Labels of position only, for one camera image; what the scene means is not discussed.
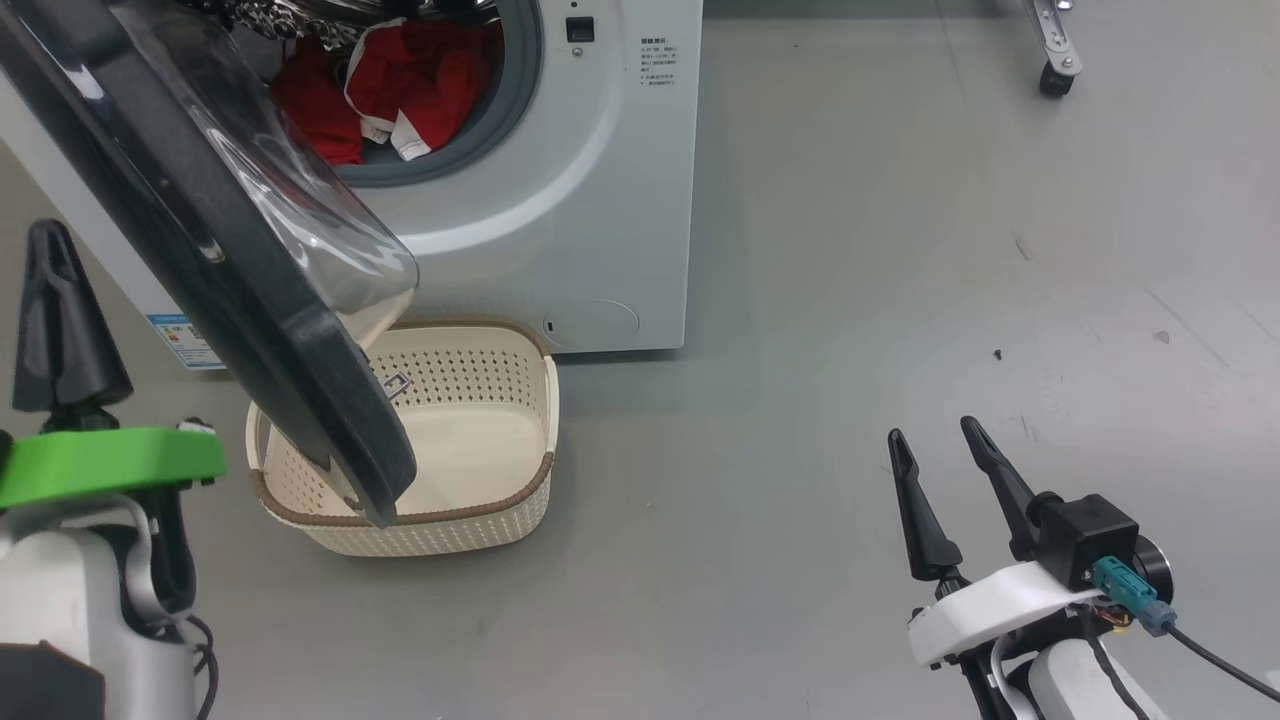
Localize cream perforated basket brown rim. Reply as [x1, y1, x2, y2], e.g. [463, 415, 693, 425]
[247, 320, 559, 558]

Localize black cable with teal connector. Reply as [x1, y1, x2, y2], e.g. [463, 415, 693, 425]
[1092, 558, 1280, 701]

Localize white front-load washing machine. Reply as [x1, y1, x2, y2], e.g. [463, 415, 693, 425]
[0, 0, 704, 371]

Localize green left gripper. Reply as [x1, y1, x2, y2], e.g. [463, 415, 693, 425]
[0, 220, 228, 511]

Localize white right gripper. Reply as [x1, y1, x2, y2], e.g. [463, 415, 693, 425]
[888, 417, 1101, 667]

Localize blue energy label sticker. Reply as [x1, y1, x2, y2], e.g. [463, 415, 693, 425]
[147, 313, 226, 371]

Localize metal frame leg with caster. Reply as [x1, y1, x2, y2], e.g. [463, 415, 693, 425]
[1025, 0, 1084, 98]

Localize red and white clothes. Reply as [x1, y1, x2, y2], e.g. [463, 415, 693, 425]
[272, 18, 501, 166]

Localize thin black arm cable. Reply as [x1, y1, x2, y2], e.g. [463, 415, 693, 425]
[185, 615, 219, 720]

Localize dark grey round washer door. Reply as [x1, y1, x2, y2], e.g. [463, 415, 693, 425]
[0, 0, 421, 529]

